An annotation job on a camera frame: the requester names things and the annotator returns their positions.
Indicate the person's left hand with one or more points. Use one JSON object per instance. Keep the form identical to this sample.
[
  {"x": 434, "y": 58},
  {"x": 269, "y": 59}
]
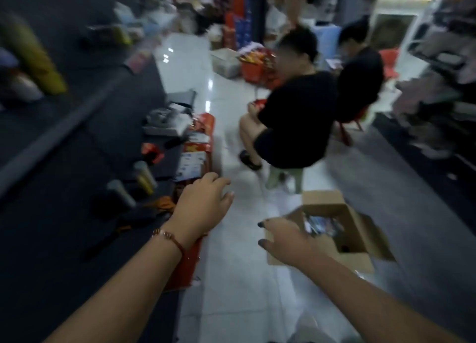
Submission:
[{"x": 199, "y": 207}]

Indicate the person's right hand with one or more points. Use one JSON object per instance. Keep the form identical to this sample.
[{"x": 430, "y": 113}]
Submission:
[{"x": 290, "y": 242}]

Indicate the person's left thumb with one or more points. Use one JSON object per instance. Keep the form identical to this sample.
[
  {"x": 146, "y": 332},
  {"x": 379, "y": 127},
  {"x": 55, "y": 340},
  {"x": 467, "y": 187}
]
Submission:
[{"x": 227, "y": 198}]

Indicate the person's right thumb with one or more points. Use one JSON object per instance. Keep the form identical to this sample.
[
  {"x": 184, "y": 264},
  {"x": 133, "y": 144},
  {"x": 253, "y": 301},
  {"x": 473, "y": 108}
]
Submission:
[{"x": 266, "y": 245}]

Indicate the person's left forearm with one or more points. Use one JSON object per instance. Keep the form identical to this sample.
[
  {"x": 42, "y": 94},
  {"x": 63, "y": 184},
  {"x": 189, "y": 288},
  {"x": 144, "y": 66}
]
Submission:
[{"x": 119, "y": 294}]

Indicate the person's right forearm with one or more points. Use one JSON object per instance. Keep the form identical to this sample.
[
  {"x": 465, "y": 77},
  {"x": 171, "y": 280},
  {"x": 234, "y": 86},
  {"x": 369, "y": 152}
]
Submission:
[{"x": 372, "y": 305}]

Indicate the long red printed carton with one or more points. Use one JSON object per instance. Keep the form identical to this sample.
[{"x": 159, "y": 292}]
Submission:
[{"x": 199, "y": 149}]

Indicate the pile of small packets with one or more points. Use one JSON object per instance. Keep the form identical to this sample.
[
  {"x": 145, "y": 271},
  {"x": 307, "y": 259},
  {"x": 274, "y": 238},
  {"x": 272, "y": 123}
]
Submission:
[{"x": 323, "y": 225}]

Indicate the pale green plastic stool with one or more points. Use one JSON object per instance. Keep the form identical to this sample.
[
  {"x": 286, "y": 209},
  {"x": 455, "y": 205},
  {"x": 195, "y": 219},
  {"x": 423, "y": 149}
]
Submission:
[{"x": 286, "y": 179}]

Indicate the pale tube bottle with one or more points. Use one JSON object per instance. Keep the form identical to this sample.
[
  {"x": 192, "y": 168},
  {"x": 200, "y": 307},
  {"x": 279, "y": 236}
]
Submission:
[
  {"x": 121, "y": 194},
  {"x": 145, "y": 177}
]

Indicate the orange snack packet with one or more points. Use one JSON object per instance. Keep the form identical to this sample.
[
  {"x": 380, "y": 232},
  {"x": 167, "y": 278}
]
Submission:
[{"x": 151, "y": 152}]

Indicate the open brown cardboard box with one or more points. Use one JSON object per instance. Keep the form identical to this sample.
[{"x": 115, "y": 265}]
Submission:
[{"x": 357, "y": 238}]

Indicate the white paper stack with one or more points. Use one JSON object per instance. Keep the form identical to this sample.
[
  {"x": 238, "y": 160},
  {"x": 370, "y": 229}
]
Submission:
[{"x": 169, "y": 121}]

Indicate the grey tray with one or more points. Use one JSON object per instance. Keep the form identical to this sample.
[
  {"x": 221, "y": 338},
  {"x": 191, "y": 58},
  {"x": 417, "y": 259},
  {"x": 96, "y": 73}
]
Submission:
[{"x": 182, "y": 98}]

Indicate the red shopping basket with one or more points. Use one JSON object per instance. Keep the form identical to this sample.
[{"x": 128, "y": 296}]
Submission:
[{"x": 258, "y": 69}]

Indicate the white plastic storage box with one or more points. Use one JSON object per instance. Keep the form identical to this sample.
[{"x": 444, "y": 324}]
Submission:
[{"x": 226, "y": 64}]

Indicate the red plastic chair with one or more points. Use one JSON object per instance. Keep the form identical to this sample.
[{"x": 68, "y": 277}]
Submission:
[{"x": 351, "y": 125}]

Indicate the black counter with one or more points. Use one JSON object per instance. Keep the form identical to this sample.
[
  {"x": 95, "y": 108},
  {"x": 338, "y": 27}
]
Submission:
[{"x": 55, "y": 175}]

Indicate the red plastic stool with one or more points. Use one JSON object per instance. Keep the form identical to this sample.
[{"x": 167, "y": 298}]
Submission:
[{"x": 389, "y": 64}]

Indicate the yellow bag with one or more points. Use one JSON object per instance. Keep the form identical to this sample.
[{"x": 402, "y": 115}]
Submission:
[{"x": 35, "y": 54}]

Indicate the shelf rack with goods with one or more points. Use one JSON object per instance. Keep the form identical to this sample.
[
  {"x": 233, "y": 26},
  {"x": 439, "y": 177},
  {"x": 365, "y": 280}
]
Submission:
[{"x": 442, "y": 78}]

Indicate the white display cabinet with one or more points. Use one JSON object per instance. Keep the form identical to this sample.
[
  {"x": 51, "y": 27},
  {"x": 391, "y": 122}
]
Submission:
[{"x": 401, "y": 23}]

